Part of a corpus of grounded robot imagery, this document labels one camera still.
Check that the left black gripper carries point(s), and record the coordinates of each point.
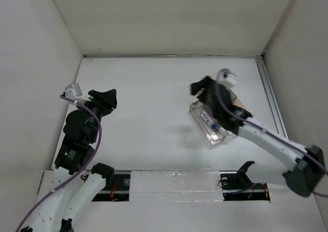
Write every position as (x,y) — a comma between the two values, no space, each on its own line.
(107,100)

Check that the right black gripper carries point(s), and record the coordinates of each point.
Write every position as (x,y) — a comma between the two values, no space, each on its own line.
(203,84)

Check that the blue white glue tube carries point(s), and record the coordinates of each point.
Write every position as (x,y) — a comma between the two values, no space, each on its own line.
(208,120)

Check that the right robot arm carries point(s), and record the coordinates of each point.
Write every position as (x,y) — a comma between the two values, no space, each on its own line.
(303,167)

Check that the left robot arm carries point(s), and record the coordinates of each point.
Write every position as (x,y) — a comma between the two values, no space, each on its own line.
(71,192)

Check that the clear desk organizer tray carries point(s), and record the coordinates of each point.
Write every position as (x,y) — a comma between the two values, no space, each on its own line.
(213,137)

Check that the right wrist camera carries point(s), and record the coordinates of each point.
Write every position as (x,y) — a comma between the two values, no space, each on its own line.
(228,79)

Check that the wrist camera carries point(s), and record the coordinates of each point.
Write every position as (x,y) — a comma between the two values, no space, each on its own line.
(74,92)
(228,79)

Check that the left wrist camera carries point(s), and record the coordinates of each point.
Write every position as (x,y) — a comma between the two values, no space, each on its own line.
(74,92)

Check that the aluminium rail right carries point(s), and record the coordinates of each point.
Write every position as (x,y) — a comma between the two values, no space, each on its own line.
(279,124)

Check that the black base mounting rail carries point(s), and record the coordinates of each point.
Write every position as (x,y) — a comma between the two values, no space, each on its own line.
(117,191)

